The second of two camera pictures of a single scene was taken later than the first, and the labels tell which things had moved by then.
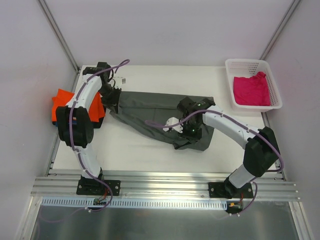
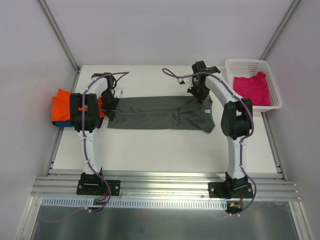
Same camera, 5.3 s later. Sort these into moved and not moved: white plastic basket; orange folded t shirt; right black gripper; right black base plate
Moved: right black gripper
Not moved: white plastic basket; right black base plate; orange folded t shirt
